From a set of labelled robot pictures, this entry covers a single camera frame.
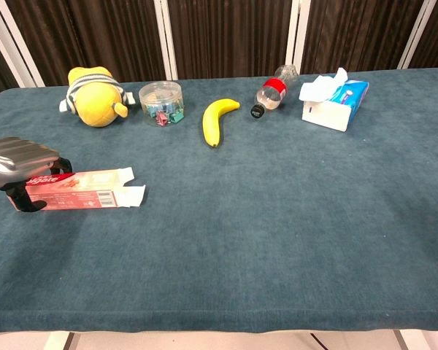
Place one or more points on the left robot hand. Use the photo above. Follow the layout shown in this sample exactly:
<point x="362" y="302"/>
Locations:
<point x="20" y="156"/>

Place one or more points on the red Colgate toothpaste box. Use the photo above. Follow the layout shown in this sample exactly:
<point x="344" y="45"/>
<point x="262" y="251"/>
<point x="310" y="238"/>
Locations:
<point x="80" y="193"/>

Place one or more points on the yellow striped plush toy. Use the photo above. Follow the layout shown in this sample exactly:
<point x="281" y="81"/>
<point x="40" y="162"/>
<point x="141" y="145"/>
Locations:
<point x="94" y="99"/>

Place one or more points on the clear jar of binder clips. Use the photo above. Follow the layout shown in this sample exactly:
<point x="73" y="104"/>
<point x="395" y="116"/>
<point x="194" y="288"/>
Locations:
<point x="161" y="104"/>

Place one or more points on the yellow banana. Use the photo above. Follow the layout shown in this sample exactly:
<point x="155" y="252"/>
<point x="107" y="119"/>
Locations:
<point x="214" y="120"/>

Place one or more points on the teal table cloth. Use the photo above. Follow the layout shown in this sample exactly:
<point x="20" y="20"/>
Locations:
<point x="241" y="218"/>

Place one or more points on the clear bottle with red label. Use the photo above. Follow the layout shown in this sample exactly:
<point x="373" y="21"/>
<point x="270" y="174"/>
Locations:
<point x="271" y="95"/>

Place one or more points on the blue white tissue pack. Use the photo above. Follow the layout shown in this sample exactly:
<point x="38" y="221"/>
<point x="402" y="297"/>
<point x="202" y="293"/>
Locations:
<point x="332" y="100"/>

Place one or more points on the dark folding screen with white frame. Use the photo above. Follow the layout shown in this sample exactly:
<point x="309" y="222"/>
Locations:
<point x="222" y="36"/>

